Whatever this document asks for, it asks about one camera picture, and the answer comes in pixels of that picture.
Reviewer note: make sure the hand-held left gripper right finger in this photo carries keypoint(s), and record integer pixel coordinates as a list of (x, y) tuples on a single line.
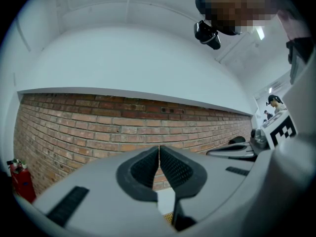
[(217, 179)]

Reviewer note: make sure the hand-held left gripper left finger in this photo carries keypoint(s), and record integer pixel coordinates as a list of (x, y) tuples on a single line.
[(98, 194)]

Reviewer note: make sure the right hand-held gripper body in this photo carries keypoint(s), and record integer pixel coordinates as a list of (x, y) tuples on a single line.
[(279, 132)]

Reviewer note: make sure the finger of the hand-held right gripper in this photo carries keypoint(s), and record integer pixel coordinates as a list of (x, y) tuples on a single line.
[(229, 150), (247, 158)]

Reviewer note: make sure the black office chair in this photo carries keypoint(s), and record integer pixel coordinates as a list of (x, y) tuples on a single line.
[(237, 140)]

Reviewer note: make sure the black wrist-worn screen device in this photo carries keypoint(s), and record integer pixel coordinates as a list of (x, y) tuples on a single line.
[(300, 58)]

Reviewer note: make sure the red cabinet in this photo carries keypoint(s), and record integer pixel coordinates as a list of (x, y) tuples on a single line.
[(22, 181)]

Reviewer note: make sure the person's pink clothing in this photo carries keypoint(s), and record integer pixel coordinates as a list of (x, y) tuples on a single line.
[(293, 26)]

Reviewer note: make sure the black head-worn camera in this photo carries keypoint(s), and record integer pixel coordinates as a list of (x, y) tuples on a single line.
[(207, 34)]

